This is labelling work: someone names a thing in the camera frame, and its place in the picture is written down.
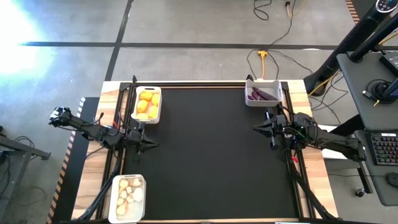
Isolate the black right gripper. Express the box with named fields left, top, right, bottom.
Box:
left=253, top=108, right=289, bottom=151

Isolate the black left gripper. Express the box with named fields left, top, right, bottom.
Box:
left=127, top=123, right=160, bottom=162

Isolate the orange tinted lemon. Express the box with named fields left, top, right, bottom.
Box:
left=136, top=99, right=149, bottom=114

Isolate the large white garlic bulb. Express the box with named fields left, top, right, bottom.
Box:
left=132, top=187, right=144, bottom=202

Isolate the white plastic basket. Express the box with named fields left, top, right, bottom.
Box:
left=107, top=174, right=147, bottom=224
left=130, top=85, right=163, bottom=125
left=244, top=79, right=284, bottom=108

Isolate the black table mat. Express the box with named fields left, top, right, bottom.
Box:
left=123, top=86, right=300, bottom=220

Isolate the white box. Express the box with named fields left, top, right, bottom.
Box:
left=317, top=124, right=348, bottom=160

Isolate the black floor mat striped edge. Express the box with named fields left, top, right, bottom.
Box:
left=46, top=96, right=101, bottom=224
left=344, top=0, right=374, bottom=25

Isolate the grey desk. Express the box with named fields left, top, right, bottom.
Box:
left=354, top=129, right=398, bottom=207
left=336, top=51, right=398, bottom=131

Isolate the black desk leg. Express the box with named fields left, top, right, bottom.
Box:
left=357, top=160, right=374, bottom=194

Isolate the black tower fan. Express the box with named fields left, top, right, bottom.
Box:
left=303, top=0, right=398, bottom=94

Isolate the black backlit keyboard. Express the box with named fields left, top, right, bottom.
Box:
left=369, top=133, right=398, bottom=166

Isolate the black computer mouse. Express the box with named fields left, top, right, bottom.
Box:
left=387, top=172, right=398, bottom=189

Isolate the black monitor pole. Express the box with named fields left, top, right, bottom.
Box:
left=349, top=12, right=398, bottom=63

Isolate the yellow floor cable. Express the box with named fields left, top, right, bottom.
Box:
left=307, top=70, right=343, bottom=97

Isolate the yellow extension cord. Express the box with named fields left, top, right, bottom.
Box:
left=257, top=49, right=269, bottom=80

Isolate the black floor cable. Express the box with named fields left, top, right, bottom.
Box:
left=246, top=0, right=315, bottom=81
left=12, top=135, right=47, bottom=206
left=252, top=0, right=274, bottom=22
left=309, top=70, right=351, bottom=125

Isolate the black aluminium table frame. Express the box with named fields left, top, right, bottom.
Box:
left=58, top=74, right=343, bottom=224

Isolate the black coiled cable bundle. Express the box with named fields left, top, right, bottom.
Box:
left=362, top=79, right=397, bottom=105

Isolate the orange floor cable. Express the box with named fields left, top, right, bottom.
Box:
left=284, top=0, right=307, bottom=18

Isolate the grey desk frame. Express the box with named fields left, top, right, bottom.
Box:
left=0, top=126, right=52, bottom=224

